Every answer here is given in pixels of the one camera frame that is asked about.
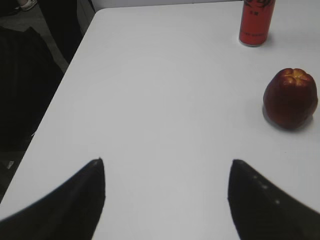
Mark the dark red wax apple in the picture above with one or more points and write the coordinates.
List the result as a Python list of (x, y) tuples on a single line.
[(290, 98)]

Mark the white shoe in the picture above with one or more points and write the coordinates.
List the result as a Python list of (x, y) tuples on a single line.
[(26, 5)]

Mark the red soda can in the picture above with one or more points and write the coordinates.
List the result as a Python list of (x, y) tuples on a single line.
[(255, 21)]

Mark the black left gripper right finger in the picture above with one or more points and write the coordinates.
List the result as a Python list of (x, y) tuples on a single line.
[(262, 211)]

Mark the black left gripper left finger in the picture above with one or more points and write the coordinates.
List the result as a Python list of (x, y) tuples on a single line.
[(70, 212)]

